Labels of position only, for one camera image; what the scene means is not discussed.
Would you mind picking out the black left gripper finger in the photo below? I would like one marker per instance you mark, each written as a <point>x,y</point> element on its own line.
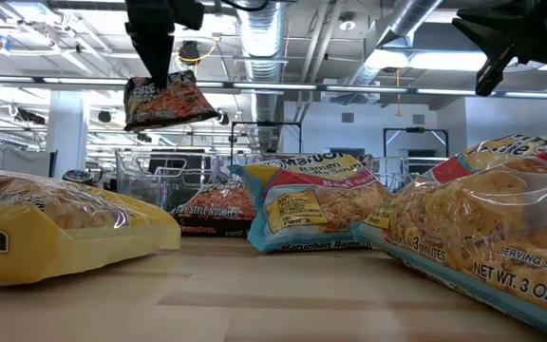
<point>143,52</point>
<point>164,52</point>

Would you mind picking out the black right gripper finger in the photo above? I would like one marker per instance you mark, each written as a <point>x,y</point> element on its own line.
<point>496,31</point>
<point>494,76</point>

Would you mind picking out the black fire noodle pack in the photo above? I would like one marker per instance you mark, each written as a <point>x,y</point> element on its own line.
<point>216,204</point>
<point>169,107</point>

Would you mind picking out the blue beef ramen pack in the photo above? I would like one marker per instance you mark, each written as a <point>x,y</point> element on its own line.
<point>492,237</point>
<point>311,209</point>

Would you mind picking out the yellow creamy chicken ramen pack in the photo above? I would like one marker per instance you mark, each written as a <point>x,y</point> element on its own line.
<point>41,237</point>

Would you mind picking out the black ceiling spotlight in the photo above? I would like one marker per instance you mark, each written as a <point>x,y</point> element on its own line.
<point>189,51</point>

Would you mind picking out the bright ceiling lamp panel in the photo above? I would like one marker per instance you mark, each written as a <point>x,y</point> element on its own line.
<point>435,61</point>

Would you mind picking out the small black hanging spotlight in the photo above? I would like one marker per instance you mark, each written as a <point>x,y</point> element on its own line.
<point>104,116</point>
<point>225,119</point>

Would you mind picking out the long overhead light bar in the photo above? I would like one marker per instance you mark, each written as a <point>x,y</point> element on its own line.
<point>273,86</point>

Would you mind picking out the black round pot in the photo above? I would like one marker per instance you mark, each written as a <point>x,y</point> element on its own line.
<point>78,176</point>

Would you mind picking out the round ceiling sensor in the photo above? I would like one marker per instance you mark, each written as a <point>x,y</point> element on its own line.
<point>347,21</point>

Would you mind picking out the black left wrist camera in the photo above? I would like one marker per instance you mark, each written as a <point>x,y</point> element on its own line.
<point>189,14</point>

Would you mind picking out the grey wall vent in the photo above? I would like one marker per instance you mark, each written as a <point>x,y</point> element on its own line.
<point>348,118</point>
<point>418,119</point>

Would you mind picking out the slim silver ventilation duct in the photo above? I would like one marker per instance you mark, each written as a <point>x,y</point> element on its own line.
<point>409,16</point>

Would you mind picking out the black metal frame stand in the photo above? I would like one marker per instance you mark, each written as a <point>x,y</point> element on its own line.
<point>416,129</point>

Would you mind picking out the wide silver ventilation duct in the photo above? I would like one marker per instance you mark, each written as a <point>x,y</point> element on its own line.
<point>261,47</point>

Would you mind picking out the grey partition wall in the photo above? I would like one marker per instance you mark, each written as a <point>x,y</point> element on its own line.
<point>22,159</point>

